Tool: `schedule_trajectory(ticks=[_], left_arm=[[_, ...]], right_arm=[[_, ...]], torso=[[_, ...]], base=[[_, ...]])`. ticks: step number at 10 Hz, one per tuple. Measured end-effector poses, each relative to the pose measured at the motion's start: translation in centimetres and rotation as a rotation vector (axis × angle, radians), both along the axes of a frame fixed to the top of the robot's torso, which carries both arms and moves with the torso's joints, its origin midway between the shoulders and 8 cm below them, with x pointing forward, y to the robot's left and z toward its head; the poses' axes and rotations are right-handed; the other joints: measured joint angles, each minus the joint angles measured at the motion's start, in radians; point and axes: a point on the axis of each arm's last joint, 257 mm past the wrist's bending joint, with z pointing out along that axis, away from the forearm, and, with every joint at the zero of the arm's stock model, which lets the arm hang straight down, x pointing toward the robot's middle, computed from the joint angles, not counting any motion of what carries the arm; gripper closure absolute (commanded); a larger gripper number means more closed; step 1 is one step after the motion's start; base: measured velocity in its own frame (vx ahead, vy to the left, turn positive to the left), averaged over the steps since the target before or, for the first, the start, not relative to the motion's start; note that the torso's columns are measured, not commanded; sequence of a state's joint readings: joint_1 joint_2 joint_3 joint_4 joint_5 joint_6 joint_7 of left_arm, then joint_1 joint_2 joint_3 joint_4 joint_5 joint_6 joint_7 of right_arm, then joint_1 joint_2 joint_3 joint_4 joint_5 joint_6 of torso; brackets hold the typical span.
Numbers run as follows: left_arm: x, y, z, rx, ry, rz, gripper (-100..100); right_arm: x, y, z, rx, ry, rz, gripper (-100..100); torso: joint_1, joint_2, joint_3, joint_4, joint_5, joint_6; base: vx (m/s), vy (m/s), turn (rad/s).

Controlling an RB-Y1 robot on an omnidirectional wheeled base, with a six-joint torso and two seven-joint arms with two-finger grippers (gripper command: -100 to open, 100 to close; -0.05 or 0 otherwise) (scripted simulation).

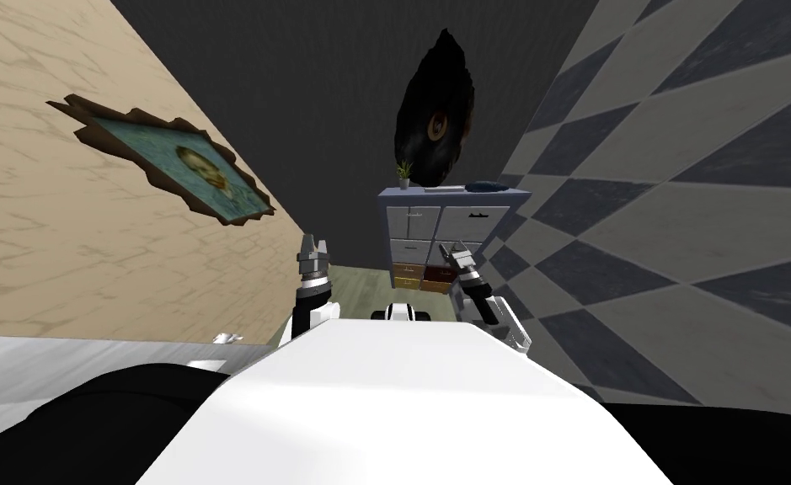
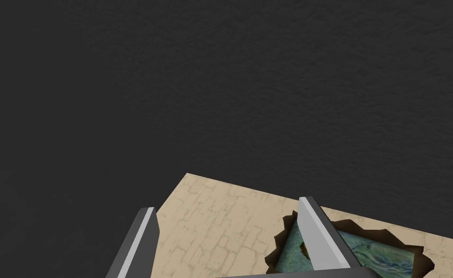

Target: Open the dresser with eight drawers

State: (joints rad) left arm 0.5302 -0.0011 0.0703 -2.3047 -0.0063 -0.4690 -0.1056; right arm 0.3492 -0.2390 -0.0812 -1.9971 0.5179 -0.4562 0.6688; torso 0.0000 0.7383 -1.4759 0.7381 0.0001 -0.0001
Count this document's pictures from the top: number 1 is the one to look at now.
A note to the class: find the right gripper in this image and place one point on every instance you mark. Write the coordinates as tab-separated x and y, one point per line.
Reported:
461	263

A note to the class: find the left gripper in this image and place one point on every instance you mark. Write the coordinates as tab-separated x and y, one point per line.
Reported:
313	267

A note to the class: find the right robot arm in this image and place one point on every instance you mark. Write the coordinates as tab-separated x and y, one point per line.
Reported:
483	304

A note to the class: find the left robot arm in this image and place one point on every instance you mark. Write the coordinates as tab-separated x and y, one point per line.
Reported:
311	311

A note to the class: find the grey cabinet with drawers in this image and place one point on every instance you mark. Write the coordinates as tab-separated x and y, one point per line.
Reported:
449	225

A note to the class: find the brown framed portrait picture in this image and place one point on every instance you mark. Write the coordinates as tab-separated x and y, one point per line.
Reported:
186	165

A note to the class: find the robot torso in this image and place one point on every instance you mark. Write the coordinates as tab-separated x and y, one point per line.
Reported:
395	397

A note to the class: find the black oval wall picture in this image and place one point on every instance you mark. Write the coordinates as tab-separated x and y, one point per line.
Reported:
435	114

